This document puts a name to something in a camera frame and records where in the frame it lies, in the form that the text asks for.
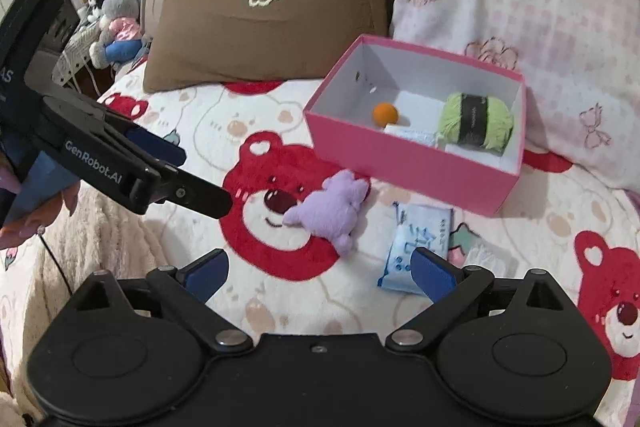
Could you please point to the green yarn ball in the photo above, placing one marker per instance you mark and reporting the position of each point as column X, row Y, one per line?
column 495, row 122

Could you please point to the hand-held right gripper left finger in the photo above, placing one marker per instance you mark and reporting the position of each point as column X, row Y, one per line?
column 207, row 278

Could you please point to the pink cardboard box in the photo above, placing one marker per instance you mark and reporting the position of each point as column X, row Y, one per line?
column 410, row 167

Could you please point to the blue tissue packet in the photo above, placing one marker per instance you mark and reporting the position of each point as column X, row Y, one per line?
column 415, row 237

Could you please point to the grey plush toy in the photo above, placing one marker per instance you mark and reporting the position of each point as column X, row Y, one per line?
column 120, row 7

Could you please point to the pink checkered pillow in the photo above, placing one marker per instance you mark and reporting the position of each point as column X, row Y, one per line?
column 550, row 7

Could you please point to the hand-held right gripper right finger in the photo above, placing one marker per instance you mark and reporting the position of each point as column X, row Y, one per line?
column 430, row 278

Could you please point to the purple plush toy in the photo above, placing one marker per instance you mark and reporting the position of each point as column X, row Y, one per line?
column 330, row 212

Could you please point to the small white tissue packet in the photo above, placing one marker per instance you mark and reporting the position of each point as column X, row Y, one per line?
column 415, row 137

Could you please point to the beige fluffy blanket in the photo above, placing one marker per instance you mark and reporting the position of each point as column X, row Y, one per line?
column 110, row 237

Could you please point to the orange ball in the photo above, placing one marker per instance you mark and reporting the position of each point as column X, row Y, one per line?
column 385, row 114

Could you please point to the person's left hand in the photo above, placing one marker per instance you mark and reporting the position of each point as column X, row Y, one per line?
column 25, row 228

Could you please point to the clear plastic packet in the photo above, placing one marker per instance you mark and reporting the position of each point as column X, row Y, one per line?
column 490, row 257

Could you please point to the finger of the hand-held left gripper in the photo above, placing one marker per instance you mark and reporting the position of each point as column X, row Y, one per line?
column 100, row 159
column 155, row 147

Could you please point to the brown pillow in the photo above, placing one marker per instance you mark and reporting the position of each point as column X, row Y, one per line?
column 225, row 32

